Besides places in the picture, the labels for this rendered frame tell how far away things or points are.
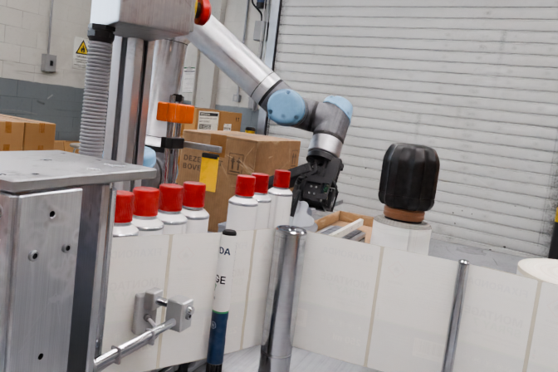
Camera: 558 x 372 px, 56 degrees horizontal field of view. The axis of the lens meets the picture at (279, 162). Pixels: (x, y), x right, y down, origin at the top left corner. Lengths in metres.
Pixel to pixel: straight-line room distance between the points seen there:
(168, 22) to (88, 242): 0.37
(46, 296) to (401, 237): 0.52
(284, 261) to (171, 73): 0.79
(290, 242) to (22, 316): 0.33
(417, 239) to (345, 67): 4.82
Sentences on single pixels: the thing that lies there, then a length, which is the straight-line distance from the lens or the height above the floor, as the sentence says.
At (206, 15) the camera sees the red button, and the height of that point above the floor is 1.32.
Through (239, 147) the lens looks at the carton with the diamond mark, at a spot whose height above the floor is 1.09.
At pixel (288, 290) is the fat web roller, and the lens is 0.62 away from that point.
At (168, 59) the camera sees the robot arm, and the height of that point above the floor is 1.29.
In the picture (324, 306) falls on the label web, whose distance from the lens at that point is 0.65.
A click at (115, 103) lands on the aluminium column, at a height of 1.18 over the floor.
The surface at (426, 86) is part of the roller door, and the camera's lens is 5.22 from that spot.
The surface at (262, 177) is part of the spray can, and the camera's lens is 0.95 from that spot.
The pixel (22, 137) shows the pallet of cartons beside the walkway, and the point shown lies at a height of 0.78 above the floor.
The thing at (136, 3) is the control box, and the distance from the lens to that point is 0.69.
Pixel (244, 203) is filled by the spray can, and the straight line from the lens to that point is 0.89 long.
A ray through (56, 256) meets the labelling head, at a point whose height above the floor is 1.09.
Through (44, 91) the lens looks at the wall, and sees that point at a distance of 7.17.
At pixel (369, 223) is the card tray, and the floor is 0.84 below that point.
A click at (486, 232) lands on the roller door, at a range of 5.14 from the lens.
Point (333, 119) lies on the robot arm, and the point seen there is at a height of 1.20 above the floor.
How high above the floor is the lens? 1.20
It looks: 5 degrees down
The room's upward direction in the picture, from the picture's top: 7 degrees clockwise
